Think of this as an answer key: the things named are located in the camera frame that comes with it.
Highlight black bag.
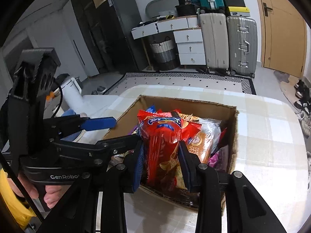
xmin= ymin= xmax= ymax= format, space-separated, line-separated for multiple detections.
xmin=175 ymin=3 xmax=198 ymax=17

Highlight purple cartoon candy packet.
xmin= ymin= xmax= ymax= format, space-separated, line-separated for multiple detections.
xmin=208 ymin=146 xmax=230 ymax=173

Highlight person's left forearm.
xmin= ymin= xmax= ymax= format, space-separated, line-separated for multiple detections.
xmin=0 ymin=169 xmax=37 ymax=230

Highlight person's left hand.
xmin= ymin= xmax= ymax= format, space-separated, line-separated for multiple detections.
xmin=18 ymin=173 xmax=64 ymax=209

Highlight black cable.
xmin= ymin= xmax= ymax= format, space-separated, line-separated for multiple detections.
xmin=0 ymin=150 xmax=45 ymax=222

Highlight tan wooden door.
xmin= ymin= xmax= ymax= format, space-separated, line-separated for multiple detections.
xmin=251 ymin=0 xmax=308 ymax=78

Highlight white drawer desk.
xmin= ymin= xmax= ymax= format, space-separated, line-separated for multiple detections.
xmin=131 ymin=15 xmax=207 ymax=66

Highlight woven laundry basket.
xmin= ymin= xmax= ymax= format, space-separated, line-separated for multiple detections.
xmin=149 ymin=36 xmax=179 ymax=71

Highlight brown cardboard box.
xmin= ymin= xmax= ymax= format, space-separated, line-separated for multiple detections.
xmin=102 ymin=95 xmax=240 ymax=211

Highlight dark cloth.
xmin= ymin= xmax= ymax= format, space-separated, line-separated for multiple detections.
xmin=56 ymin=73 xmax=73 ymax=85

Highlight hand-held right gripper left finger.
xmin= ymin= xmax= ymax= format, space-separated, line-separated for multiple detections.
xmin=36 ymin=139 xmax=146 ymax=233

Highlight cluster of sneakers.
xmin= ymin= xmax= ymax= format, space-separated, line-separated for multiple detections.
xmin=293 ymin=79 xmax=311 ymax=136

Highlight grey slippers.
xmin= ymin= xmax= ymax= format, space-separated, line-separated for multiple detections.
xmin=91 ymin=86 xmax=106 ymax=96

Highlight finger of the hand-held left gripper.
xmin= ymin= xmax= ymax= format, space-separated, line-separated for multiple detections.
xmin=45 ymin=115 xmax=117 ymax=139
xmin=52 ymin=133 xmax=143 ymax=166

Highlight large red chips bag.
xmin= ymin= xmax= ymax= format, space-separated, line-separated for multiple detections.
xmin=137 ymin=109 xmax=202 ymax=191

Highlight blue bowl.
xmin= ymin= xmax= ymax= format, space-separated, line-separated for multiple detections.
xmin=62 ymin=109 xmax=86 ymax=118

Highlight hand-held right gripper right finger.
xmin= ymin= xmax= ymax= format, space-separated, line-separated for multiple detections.
xmin=178 ymin=141 xmax=287 ymax=233

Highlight round door mat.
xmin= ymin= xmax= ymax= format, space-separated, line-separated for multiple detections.
xmin=273 ymin=69 xmax=299 ymax=112

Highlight black refrigerator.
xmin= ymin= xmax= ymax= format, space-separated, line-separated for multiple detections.
xmin=96 ymin=0 xmax=149 ymax=74

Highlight beige suitcase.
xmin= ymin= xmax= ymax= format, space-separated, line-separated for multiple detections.
xmin=199 ymin=12 xmax=230 ymax=72

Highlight white kettle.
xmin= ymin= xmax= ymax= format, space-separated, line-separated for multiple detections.
xmin=59 ymin=76 xmax=84 ymax=111

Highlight orange cookie packet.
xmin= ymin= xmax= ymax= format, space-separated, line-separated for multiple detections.
xmin=188 ymin=126 xmax=215 ymax=165

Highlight dark tall wardrobe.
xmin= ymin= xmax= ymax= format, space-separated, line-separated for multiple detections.
xmin=70 ymin=0 xmax=112 ymax=78

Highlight silver suitcase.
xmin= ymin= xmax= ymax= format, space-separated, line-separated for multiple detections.
xmin=226 ymin=16 xmax=258 ymax=78

